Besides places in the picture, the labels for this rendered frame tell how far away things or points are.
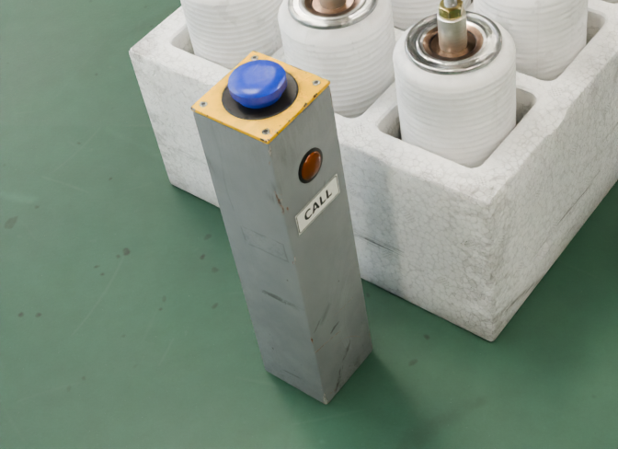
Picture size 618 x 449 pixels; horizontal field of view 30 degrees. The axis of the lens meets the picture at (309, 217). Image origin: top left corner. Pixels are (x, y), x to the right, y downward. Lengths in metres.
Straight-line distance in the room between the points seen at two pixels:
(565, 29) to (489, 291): 0.23
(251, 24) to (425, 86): 0.20
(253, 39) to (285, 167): 0.27
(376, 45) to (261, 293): 0.23
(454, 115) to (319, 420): 0.29
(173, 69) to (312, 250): 0.27
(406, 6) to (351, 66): 0.11
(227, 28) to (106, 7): 0.47
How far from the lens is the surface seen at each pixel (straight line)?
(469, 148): 0.93
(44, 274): 1.17
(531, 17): 0.97
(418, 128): 0.93
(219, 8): 1.02
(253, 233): 0.86
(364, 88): 0.98
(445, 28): 0.90
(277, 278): 0.89
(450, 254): 0.96
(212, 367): 1.05
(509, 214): 0.93
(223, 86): 0.81
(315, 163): 0.81
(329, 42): 0.94
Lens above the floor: 0.83
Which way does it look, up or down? 46 degrees down
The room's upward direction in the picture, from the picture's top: 11 degrees counter-clockwise
